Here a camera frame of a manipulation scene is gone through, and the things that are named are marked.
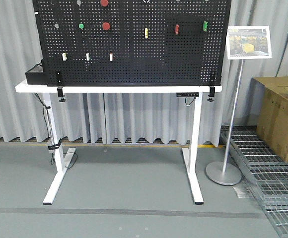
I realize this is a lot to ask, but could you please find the lower red mushroom button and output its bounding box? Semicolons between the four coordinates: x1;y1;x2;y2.
102;22;111;31

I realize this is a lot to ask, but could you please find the red mushroom button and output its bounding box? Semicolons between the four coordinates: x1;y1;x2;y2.
102;22;111;31
100;0;109;7

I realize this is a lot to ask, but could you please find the upper red mushroom button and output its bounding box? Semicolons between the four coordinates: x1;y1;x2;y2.
100;0;109;7

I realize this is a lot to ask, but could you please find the black desk control panel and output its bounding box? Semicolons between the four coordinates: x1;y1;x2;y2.
176;92;199;98

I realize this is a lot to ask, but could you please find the right black table clamp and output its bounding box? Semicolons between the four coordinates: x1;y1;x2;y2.
207;86;216;102

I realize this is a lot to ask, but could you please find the black table clamp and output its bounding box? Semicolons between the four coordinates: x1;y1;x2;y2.
207;86;216;102
57;86;66;103

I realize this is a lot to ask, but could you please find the left black table clamp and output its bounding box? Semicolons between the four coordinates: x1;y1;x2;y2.
57;86;66;103

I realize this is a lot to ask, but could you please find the white standing desk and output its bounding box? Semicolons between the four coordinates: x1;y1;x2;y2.
15;80;222;205

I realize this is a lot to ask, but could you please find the black perforated pegboard panel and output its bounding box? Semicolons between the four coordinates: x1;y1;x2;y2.
33;0;231;86

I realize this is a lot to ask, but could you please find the silver floor sign stand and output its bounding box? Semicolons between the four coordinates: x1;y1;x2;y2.
205;59;244;186

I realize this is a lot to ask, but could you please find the black box on desk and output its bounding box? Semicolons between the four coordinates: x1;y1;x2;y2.
25;60;48;85

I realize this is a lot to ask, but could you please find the photo sign board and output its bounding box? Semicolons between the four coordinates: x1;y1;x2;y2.
226;26;272;60

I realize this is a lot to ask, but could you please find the brown cardboard box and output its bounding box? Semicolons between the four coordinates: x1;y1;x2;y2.
254;76;288;163

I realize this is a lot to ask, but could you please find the metal floor grating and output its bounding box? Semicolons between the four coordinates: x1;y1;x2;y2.
229;126;288;238

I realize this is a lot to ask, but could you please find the black hanging power cable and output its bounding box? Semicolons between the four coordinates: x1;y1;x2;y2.
33;93;78;169

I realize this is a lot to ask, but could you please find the red clamp toggle switch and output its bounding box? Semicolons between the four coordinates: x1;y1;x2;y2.
175;24;179;35

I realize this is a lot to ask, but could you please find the white yellow rocker switch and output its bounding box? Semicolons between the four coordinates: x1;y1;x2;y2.
62;53;67;61

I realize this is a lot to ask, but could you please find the green clamp toggle switch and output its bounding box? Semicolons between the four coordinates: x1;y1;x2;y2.
203;21;208;32

